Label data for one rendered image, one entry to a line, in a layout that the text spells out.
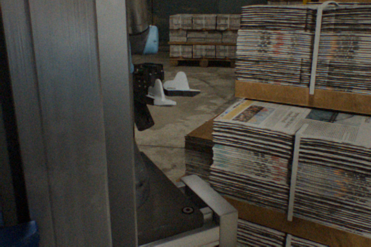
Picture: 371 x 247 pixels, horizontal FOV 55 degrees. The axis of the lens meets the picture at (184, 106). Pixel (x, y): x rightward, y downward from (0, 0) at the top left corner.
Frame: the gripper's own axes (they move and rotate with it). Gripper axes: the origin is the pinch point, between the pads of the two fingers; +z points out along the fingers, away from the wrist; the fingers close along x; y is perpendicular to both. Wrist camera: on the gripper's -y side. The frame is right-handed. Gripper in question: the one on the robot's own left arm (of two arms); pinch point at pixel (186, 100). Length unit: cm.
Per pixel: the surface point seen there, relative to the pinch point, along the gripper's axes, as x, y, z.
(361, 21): 15.3, 17.8, 33.1
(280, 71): 14.4, 5.8, 17.2
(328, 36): 15.5, 14.5, 26.9
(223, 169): -2.9, -13.7, 10.9
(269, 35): 15.2, 14.2, 13.8
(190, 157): 38, -34, -20
